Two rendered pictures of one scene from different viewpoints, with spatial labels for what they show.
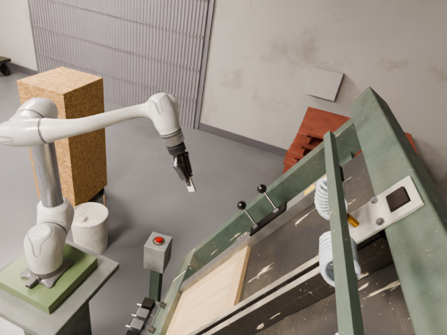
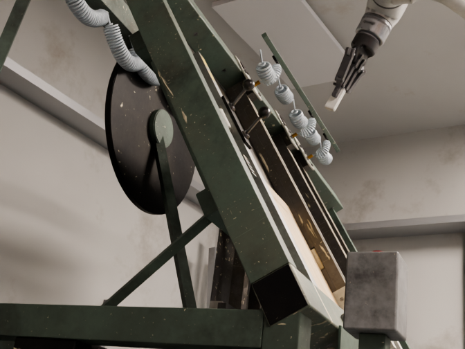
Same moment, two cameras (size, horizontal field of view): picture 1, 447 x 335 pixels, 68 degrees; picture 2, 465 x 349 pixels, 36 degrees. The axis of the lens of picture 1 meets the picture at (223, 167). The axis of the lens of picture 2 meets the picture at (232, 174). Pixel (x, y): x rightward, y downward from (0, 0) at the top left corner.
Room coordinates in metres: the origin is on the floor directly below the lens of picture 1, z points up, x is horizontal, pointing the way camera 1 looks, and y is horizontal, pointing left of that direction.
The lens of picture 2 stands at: (2.93, 0.44, 0.44)
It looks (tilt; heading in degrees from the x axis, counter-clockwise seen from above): 22 degrees up; 198
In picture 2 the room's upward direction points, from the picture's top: 7 degrees clockwise
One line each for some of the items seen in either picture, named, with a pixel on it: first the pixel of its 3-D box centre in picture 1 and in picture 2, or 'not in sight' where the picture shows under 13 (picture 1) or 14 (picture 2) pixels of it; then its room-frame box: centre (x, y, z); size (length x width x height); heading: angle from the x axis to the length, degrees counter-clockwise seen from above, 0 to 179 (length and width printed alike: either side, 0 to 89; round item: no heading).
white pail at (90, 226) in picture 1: (90, 224); not in sight; (2.01, 1.01, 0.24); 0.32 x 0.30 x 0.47; 164
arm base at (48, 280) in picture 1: (44, 268); not in sight; (1.06, 0.79, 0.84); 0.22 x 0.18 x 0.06; 169
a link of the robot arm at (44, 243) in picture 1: (44, 244); not in sight; (1.09, 0.79, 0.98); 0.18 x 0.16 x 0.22; 12
